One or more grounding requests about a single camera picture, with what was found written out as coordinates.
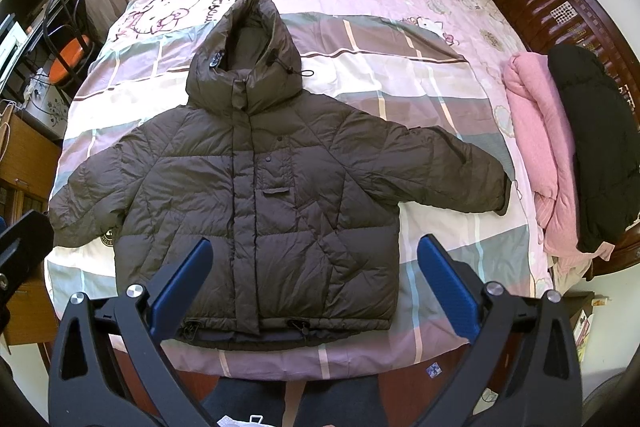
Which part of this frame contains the wooden side cabinet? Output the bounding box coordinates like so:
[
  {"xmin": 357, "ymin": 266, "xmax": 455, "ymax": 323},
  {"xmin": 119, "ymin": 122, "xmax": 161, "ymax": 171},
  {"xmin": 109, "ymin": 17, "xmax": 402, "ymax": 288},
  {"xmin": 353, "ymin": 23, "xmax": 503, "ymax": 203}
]
[{"xmin": 0, "ymin": 110, "xmax": 62, "ymax": 347}]

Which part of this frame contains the black folded puffer jacket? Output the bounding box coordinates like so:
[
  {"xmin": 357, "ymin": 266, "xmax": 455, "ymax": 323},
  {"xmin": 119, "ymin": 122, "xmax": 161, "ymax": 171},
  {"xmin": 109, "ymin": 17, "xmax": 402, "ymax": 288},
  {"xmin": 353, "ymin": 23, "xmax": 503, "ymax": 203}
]
[{"xmin": 548, "ymin": 43, "xmax": 639, "ymax": 253}]

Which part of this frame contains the dark wooden bench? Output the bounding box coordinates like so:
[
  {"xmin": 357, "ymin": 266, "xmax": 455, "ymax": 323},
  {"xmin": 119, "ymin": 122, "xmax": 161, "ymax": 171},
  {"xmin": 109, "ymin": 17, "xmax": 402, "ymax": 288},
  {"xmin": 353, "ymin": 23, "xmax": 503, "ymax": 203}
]
[{"xmin": 492, "ymin": 0, "xmax": 639, "ymax": 279}]

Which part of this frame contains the dark brown hooded puffer jacket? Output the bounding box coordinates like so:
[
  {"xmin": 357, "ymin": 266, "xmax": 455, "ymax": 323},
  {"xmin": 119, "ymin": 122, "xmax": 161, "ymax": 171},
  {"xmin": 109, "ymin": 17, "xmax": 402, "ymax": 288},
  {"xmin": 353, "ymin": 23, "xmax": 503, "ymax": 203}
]
[{"xmin": 48, "ymin": 0, "xmax": 511, "ymax": 350}]

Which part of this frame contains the black chair orange seat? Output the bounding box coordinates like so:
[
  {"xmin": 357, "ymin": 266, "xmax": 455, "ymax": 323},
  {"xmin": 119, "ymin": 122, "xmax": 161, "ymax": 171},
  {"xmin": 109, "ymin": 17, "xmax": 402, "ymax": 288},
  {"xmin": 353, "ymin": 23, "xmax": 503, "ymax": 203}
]
[{"xmin": 42, "ymin": 0, "xmax": 101, "ymax": 90}]

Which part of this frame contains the white floral storage box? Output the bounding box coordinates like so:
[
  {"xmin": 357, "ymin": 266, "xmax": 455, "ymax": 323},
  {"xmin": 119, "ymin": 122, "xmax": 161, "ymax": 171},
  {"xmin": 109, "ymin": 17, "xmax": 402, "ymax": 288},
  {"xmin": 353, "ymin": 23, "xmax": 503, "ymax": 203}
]
[{"xmin": 21, "ymin": 68, "xmax": 70, "ymax": 141}]

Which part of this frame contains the pink folded garment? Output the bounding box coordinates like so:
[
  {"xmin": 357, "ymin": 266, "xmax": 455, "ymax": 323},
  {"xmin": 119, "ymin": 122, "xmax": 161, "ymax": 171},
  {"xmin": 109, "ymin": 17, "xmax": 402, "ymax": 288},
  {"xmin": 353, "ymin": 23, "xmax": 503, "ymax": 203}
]
[{"xmin": 502, "ymin": 52, "xmax": 614, "ymax": 277}]

